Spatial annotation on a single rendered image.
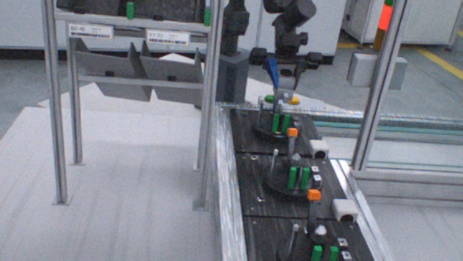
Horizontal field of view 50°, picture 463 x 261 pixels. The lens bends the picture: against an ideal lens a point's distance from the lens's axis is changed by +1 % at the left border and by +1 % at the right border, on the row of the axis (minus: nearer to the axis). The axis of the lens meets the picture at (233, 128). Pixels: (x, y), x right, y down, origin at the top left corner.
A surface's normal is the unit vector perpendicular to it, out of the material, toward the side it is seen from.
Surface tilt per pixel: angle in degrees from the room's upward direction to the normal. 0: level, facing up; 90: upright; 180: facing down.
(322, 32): 90
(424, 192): 90
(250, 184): 0
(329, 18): 90
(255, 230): 0
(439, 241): 0
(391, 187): 90
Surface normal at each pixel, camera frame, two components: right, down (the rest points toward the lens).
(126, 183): 0.11, -0.87
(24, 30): 0.22, 0.48
